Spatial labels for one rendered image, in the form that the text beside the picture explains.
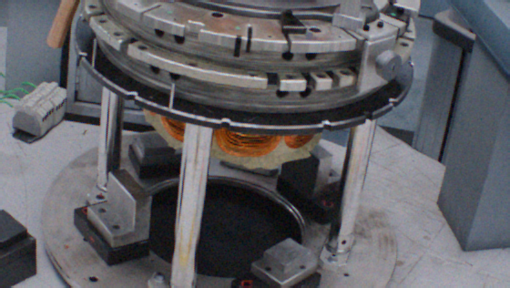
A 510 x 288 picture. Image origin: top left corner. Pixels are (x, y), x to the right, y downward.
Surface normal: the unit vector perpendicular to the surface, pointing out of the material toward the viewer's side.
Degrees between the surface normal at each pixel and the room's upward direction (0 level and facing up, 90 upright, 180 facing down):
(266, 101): 90
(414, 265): 0
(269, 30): 0
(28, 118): 90
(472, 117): 90
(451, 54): 90
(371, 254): 0
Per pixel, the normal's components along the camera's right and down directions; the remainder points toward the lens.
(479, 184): -0.97, 0.01
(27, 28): -0.09, 0.51
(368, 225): 0.13, -0.85
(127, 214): -0.82, 0.20
